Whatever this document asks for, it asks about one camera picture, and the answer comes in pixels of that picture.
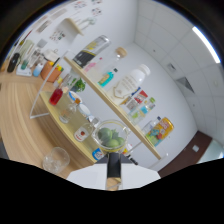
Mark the clear rum bottle red label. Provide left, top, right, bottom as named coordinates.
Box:
left=73, top=116, right=101, bottom=143

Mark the glass jar of limes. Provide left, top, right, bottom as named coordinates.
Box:
left=92, top=119, right=132, bottom=181

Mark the silver black soda water can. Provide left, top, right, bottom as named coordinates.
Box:
left=72, top=34, right=111, bottom=69

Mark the clear glass tumbler with ice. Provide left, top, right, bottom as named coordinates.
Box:
left=42, top=146, right=71, bottom=175

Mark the yellow orange printed can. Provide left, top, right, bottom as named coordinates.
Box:
left=145, top=116, right=175, bottom=148

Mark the small clear bottle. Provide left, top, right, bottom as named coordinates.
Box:
left=141, top=115, right=162, bottom=136

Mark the brown door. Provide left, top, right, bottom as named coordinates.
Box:
left=158, top=130, right=213, bottom=178

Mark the clear bottle green cap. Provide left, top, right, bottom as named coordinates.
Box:
left=129, top=97, right=157, bottom=125

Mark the clear bottle brown cap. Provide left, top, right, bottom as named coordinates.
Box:
left=59, top=96, right=78, bottom=124

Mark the small red white box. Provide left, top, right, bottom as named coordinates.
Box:
left=124, top=87, right=149, bottom=111

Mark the white bowl blue rim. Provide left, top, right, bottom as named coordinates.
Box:
left=68, top=90, right=83, bottom=105

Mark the red liquid bottle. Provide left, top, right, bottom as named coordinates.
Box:
left=48, top=87, right=65, bottom=107

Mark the green potted plant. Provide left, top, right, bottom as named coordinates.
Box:
left=70, top=78, right=87, bottom=94

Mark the large white bottle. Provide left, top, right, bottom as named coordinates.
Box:
left=107, top=63, right=152, bottom=106

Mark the small teal bottle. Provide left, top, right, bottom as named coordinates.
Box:
left=98, top=68, right=119, bottom=88

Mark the small pink bottle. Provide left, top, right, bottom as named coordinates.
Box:
left=83, top=57, right=103, bottom=74

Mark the orange pot with utensils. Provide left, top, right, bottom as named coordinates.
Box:
left=40, top=60, right=65, bottom=84

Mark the tall glass bottle cork lid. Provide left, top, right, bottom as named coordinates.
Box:
left=89, top=46, right=128, bottom=81

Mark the white bottle blue base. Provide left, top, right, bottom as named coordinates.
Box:
left=32, top=63, right=45, bottom=78

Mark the white frame wooden shelf rack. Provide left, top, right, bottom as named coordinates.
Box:
left=29, top=54, right=163, bottom=165

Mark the wooden wall shelf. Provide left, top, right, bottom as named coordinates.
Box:
left=61, top=17, right=85, bottom=37

